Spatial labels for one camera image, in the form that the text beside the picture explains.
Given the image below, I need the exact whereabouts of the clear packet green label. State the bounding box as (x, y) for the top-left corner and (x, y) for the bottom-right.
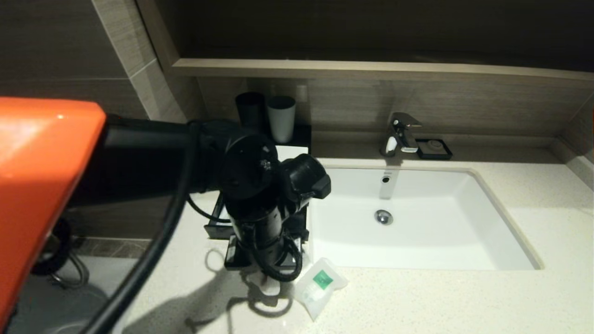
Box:
(295, 258), (349, 321)

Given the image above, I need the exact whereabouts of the white ribbed pad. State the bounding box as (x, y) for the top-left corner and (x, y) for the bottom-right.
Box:
(276, 145), (310, 162)

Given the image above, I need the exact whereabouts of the grey cup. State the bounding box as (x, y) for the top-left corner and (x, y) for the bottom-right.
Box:
(267, 96), (296, 143)

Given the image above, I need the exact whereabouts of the black cup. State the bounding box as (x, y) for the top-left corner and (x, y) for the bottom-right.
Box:
(235, 92), (268, 130)

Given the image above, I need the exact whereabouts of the white sink basin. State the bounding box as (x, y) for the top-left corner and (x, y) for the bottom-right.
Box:
(310, 166), (542, 271)

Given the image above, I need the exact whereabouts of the chrome faucet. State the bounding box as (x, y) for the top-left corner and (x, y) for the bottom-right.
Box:
(381, 112), (423, 157)

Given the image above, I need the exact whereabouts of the black soap dish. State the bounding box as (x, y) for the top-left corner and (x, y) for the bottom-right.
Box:
(416, 138), (453, 161)

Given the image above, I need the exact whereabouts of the grey toilet lid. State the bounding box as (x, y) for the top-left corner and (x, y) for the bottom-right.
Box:
(9, 278), (115, 334)

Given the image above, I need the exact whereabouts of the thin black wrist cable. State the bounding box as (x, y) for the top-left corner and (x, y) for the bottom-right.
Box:
(251, 237), (303, 283)

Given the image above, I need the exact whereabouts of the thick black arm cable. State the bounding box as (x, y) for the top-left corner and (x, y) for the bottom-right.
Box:
(81, 122), (201, 334)

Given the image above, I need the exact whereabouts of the metal hose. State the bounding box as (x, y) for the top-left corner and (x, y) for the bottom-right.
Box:
(46, 250), (90, 289)

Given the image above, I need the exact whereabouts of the wooden wall ledge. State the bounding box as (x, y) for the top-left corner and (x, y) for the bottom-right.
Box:
(173, 58), (594, 84)

